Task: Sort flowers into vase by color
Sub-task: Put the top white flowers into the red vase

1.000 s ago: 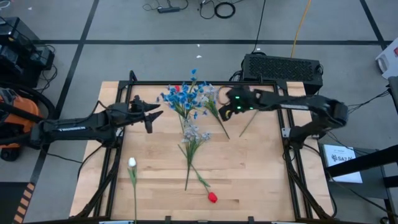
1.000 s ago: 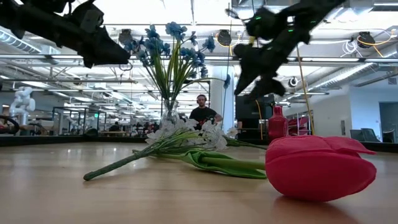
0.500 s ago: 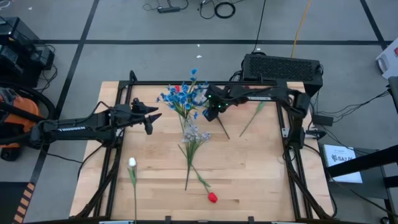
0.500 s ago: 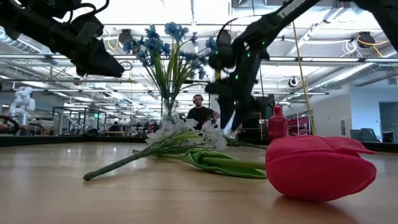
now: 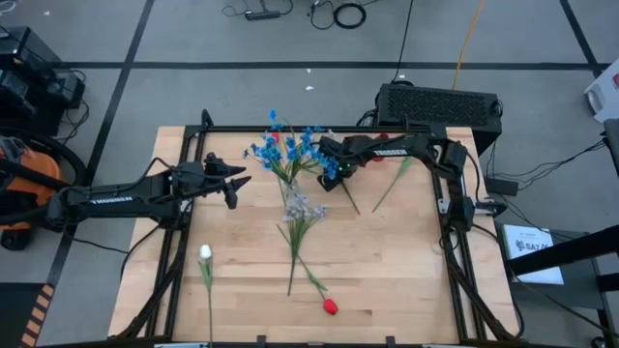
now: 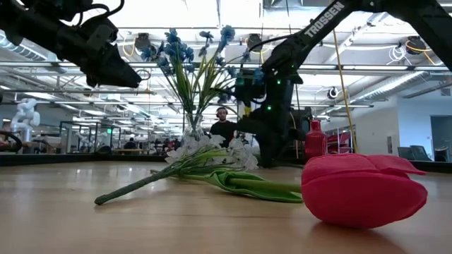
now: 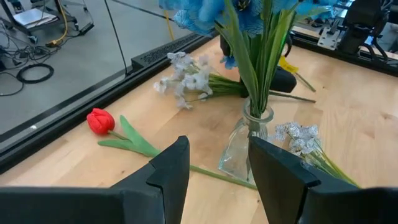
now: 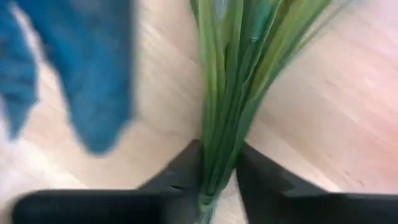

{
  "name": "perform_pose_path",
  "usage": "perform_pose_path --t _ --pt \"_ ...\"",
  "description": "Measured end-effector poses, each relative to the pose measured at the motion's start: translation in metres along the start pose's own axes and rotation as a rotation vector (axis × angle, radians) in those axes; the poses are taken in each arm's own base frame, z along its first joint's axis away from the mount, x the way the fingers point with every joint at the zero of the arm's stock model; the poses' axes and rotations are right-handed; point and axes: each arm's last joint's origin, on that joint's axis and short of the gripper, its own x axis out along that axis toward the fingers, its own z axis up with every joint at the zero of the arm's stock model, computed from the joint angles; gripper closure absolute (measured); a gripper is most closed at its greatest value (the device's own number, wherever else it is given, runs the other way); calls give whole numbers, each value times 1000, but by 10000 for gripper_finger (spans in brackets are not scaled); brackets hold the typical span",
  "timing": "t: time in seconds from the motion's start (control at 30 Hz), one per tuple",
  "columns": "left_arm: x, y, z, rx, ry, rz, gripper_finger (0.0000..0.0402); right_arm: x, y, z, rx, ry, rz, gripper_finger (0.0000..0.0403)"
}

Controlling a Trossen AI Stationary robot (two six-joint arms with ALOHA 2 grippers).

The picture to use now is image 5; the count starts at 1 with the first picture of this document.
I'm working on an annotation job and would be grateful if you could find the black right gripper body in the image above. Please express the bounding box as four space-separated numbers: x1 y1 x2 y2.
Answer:
328 135 376 181

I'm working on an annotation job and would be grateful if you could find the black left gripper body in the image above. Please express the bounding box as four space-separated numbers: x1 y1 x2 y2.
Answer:
169 161 214 198

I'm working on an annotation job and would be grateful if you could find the blue artificial flower bunch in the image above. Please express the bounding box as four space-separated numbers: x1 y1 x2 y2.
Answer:
243 108 291 188
284 124 340 188

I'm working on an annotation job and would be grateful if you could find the white artificial blossom bunch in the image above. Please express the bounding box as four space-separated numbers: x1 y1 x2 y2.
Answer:
283 191 329 297

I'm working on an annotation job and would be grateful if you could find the white fabric tulip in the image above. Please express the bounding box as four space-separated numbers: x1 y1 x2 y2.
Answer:
197 244 215 348
370 156 416 215

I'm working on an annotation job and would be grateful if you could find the red glass vase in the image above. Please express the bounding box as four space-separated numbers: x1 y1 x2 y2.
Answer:
370 131 392 164

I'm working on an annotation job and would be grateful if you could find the clear glass vase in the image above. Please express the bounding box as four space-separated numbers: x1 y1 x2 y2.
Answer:
282 176 301 201

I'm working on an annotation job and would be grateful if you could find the black computer case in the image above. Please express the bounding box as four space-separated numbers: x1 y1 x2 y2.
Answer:
375 82 503 156

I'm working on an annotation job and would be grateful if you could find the black power supply box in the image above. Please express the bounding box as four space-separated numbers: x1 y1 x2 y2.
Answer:
47 72 86 110

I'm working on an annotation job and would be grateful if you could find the black power brick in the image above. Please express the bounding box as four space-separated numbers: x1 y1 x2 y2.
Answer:
485 176 520 197

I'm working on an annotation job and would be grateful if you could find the orange vacuum cleaner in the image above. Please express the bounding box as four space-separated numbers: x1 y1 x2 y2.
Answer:
0 134 67 251

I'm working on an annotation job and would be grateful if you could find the black equipment case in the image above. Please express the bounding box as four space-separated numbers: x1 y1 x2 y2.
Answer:
0 26 63 136

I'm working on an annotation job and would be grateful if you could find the white booklet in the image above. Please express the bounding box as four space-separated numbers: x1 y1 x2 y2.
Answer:
501 222 566 286

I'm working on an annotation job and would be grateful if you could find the black metal beam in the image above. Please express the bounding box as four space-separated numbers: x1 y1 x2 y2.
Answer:
507 235 619 277

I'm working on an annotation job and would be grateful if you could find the white box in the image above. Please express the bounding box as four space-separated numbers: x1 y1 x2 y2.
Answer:
583 70 619 125

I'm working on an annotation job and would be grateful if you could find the dark grey panel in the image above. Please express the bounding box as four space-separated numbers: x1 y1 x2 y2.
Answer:
602 118 619 176

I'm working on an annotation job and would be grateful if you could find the dark side table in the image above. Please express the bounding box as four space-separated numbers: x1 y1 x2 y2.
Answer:
493 219 619 348

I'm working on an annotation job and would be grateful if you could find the coiled black cable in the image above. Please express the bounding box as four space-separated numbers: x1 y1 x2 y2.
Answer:
333 2 368 30

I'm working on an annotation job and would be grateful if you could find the long black cable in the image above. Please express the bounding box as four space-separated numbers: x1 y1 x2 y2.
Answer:
391 0 416 83

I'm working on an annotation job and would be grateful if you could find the black vacuum hose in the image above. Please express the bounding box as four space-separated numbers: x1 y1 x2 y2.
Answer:
0 126 88 226

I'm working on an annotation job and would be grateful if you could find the long yellow cable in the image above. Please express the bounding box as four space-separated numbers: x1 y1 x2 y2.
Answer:
452 0 486 92

